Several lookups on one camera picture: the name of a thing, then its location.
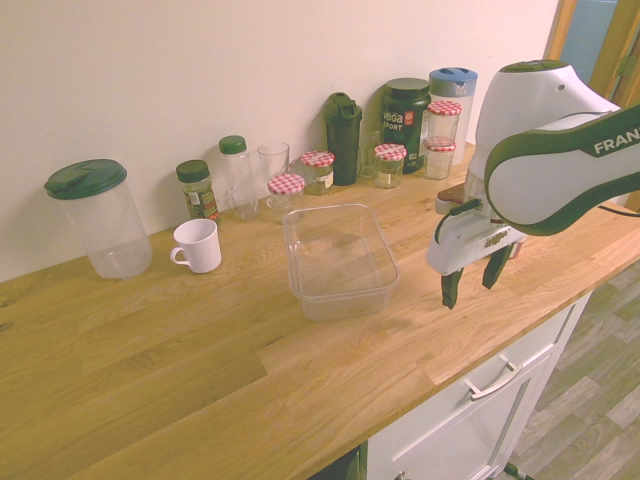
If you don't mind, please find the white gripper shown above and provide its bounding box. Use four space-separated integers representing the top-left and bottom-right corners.
425 199 516 311

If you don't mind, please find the clear rectangular plastic container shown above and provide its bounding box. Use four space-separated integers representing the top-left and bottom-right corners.
282 202 401 323

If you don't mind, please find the glass jar red gingham lid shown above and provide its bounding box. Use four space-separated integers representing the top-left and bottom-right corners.
423 139 457 181
426 100 462 147
373 143 407 190
267 173 306 224

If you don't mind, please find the white kitchen cabinet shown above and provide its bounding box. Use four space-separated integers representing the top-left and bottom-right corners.
367 292 594 480

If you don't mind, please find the small clear drinking glass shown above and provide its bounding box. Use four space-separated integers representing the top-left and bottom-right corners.
357 130 384 179

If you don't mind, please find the dark Vega Sport tub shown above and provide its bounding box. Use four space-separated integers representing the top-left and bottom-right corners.
380 77 432 175

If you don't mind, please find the filled jar red gingham lid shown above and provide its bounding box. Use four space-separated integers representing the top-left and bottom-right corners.
299 150 336 196

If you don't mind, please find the dark green shaker bottle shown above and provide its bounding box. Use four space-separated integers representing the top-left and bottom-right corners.
322 91 363 187

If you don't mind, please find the clear canister blue lid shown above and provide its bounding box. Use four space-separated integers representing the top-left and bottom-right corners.
428 67 479 166

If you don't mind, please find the tall clear drinking glass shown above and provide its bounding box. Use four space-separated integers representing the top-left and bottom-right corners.
257 141 291 201

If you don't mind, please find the clear bottle green cap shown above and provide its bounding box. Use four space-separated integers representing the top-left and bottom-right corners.
218 135 261 222

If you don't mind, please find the white ceramic mug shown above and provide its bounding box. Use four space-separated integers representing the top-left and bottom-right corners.
169 218 223 275

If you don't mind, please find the spice jar dark green lid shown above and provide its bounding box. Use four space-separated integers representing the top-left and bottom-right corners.
175 159 221 225

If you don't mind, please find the large clear canister green lid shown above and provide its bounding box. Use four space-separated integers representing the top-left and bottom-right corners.
43 158 154 280

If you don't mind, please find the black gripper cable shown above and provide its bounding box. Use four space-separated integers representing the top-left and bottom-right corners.
433 198 484 246

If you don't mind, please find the red white wrist camera box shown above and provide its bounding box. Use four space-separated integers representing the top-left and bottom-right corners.
433 187 474 215

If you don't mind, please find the metal drawer handle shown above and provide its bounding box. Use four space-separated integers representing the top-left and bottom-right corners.
463 357 524 401

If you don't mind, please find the wooden door frame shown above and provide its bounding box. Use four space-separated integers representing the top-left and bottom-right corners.
544 0 640 211

